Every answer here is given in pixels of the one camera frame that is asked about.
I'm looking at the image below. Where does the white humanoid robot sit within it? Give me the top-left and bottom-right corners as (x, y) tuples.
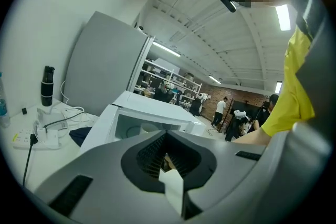
(197, 92), (212, 116)

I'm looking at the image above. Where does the black office chair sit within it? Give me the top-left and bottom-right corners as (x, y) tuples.
(153, 86), (174, 103)

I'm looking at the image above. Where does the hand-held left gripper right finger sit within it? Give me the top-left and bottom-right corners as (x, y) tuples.
(165, 130), (267, 220)

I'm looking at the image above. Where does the white microwave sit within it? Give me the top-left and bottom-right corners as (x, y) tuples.
(78, 90), (207, 155)

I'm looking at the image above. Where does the black water bottle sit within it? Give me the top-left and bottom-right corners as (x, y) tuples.
(40, 65), (56, 108)

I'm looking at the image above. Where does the clear plastic bottle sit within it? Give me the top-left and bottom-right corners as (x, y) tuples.
(0, 72), (11, 129)

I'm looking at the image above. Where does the white storage shelving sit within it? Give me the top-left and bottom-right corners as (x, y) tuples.
(133, 58), (203, 109)

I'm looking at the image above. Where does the white cable bundle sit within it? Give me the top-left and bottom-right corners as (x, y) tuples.
(60, 79), (98, 124)

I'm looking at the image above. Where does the grey refrigerator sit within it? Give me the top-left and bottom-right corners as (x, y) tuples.
(64, 10), (156, 117)

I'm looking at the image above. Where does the black head-worn camera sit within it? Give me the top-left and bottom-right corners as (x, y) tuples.
(219, 0), (237, 13)

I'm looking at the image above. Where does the dark blue cloth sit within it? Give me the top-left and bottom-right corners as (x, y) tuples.
(69, 127), (93, 147)

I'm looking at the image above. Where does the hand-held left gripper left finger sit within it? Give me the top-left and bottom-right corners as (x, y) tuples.
(34, 130), (182, 224)

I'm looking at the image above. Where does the white charger with grey cable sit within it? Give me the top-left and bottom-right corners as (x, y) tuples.
(33, 106), (69, 144)

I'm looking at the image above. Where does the white power strip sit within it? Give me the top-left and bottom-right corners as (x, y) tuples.
(12, 127), (62, 151)

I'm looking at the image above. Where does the white black robot torso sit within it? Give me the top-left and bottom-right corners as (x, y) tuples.
(225, 109), (253, 143)

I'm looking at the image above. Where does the person's yellow grey shirt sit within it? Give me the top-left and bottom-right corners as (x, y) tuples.
(260, 0), (332, 137)

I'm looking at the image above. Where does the black plug with cable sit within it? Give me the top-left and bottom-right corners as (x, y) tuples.
(23, 133), (40, 187)

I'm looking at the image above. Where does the person's left forearm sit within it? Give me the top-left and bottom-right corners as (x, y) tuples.
(232, 127), (272, 145)

